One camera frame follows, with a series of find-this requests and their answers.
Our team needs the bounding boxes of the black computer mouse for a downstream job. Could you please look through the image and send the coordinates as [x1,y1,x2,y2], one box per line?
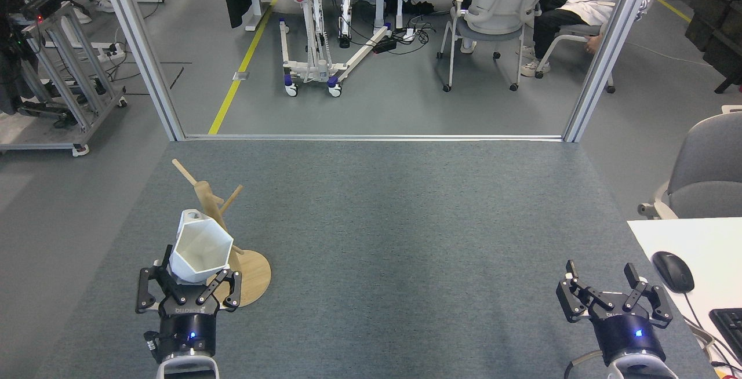
[652,251,695,294]

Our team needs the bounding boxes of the white desk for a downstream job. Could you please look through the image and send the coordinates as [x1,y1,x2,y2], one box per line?
[627,217,742,379]

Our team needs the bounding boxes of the black stacked crates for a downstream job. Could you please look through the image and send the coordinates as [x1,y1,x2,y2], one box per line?
[685,0,742,94]

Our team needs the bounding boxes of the silver table edge rail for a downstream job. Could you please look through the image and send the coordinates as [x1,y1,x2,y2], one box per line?
[184,134,564,142]

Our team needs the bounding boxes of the black keyboard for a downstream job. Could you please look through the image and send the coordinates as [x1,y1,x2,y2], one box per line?
[710,308,742,362]

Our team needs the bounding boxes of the wooden cup rack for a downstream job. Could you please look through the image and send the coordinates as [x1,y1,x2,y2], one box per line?
[172,159,272,308]

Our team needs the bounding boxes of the white frame chair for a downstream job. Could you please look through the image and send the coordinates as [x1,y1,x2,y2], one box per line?
[534,23,616,94]

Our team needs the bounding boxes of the white faceted cup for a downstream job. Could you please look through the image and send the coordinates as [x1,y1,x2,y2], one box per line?
[169,210,234,285]

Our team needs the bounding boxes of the grey mesh office chair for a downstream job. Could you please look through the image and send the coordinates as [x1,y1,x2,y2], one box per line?
[438,0,551,93]

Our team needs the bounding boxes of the metal frame cart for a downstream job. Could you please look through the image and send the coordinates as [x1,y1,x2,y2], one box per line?
[0,0,128,156]

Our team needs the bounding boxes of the person leaning on chair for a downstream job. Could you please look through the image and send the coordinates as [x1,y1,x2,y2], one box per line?
[520,0,632,77]

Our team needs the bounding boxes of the silver aluminium post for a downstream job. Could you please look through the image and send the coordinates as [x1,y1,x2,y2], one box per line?
[563,0,663,143]
[94,0,186,141]

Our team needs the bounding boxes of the grey padded chair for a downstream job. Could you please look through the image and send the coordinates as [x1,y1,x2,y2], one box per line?
[638,111,742,220]

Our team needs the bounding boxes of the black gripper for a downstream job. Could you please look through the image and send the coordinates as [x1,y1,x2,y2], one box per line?
[136,260,242,362]
[556,260,674,366]

